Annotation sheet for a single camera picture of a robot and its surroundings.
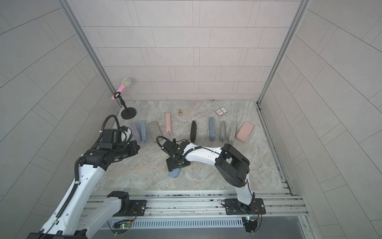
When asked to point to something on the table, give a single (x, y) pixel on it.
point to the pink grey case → (168, 123)
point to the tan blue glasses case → (143, 131)
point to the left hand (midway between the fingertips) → (143, 144)
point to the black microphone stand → (128, 113)
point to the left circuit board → (122, 224)
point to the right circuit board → (250, 223)
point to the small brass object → (180, 112)
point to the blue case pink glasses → (174, 173)
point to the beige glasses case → (223, 131)
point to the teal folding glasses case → (233, 134)
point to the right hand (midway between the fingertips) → (175, 167)
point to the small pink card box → (221, 111)
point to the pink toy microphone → (126, 82)
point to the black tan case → (193, 131)
